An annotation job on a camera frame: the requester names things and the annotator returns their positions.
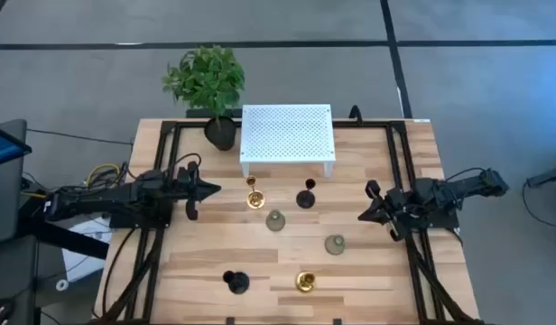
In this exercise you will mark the white tape roll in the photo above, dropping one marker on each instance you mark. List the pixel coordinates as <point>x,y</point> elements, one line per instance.
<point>58,284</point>

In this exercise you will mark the gold candlestick holder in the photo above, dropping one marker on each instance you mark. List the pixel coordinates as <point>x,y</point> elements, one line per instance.
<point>305,282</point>
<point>255,199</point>

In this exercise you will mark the black aluminium table frame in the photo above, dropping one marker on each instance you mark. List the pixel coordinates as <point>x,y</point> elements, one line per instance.
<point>364,123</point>

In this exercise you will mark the black stand beam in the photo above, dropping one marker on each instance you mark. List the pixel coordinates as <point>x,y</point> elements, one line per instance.
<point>70,239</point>

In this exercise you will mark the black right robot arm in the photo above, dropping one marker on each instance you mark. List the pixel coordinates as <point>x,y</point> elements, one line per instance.
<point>458,187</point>

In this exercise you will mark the grey equipment cart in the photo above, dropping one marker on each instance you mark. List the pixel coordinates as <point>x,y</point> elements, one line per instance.
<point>7,203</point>

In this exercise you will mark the grey stand foot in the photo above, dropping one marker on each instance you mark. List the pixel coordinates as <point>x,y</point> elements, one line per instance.
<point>549,176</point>

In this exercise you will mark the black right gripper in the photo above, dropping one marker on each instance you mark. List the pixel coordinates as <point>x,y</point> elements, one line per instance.
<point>388,210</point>

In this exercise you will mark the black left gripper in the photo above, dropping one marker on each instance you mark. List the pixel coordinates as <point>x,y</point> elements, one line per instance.
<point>192,189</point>

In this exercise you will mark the white perforated metal shelf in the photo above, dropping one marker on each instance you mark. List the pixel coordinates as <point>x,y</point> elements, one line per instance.
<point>287,135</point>

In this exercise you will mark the ribbed glass candle holder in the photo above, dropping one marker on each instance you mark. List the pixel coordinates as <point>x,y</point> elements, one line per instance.
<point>275,221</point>
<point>335,245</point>

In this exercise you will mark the blue screen monitor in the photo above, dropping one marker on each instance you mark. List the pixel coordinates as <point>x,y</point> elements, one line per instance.
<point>2,146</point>

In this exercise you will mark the black clamp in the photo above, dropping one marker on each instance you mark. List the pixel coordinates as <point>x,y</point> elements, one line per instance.
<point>355,115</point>

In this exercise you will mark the white sticker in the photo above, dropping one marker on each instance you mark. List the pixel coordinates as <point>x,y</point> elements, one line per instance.
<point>421,120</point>

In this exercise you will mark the green artificial plant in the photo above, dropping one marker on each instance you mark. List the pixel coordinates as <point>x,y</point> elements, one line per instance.
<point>206,81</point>

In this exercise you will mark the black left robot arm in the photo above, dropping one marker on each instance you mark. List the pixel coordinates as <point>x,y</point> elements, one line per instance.
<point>106,198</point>

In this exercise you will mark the black candlestick holder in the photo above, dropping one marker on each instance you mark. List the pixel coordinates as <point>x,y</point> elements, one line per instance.
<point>305,199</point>
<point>238,283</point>

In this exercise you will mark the black plant pot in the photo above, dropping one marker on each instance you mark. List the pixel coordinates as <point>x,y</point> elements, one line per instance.
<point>220,135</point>

